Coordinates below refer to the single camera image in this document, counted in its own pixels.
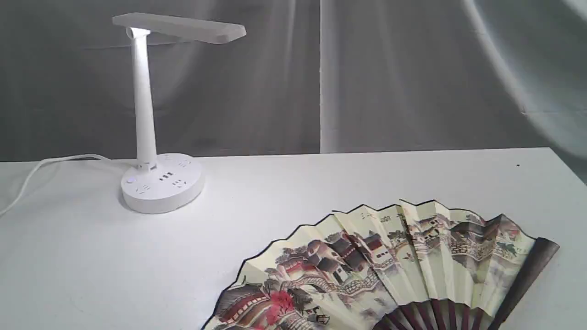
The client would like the grey fabric backdrop curtain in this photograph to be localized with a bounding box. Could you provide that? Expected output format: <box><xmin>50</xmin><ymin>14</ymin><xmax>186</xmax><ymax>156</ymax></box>
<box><xmin>1</xmin><ymin>0</ymin><xmax>586</xmax><ymax>163</ymax></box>

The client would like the white cable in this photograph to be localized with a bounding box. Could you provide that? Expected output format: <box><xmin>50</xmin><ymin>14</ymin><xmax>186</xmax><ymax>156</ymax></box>
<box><xmin>0</xmin><ymin>154</ymin><xmax>136</xmax><ymax>217</ymax></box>

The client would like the painted paper folding fan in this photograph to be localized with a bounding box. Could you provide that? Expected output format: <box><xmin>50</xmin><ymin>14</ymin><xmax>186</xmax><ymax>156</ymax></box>
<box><xmin>203</xmin><ymin>200</ymin><xmax>559</xmax><ymax>330</ymax></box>

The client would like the white desk lamp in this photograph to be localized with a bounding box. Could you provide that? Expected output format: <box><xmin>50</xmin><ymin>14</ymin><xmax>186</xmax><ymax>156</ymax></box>
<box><xmin>112</xmin><ymin>12</ymin><xmax>247</xmax><ymax>215</ymax></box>

